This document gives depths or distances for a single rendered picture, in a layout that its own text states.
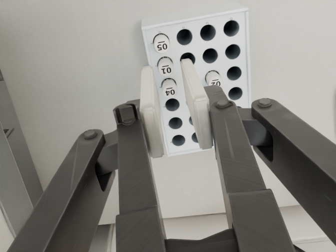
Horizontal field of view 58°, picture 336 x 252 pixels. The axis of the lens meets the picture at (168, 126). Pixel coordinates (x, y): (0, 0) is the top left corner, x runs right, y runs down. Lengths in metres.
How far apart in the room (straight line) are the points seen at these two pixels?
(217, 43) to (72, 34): 0.13
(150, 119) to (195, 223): 0.29
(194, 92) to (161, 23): 0.10
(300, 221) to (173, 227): 0.16
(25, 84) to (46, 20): 0.07
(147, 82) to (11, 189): 0.14
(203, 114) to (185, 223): 0.29
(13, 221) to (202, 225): 0.24
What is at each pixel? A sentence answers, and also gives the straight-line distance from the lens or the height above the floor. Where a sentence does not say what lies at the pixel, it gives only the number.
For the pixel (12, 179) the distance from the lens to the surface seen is 0.26.
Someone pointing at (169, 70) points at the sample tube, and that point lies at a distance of 0.24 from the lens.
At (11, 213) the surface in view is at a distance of 0.26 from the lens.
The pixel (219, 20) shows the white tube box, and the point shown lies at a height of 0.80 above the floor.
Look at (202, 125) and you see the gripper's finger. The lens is 0.15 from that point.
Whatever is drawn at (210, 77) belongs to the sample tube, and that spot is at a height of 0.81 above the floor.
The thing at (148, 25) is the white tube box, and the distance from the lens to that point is 0.25.
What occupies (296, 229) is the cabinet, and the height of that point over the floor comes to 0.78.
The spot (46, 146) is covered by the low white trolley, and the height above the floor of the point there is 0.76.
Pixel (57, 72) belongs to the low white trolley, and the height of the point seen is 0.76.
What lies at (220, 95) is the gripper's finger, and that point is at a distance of 0.17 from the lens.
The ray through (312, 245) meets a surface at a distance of 0.42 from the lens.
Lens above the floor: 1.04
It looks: 61 degrees down
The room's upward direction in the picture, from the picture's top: 173 degrees clockwise
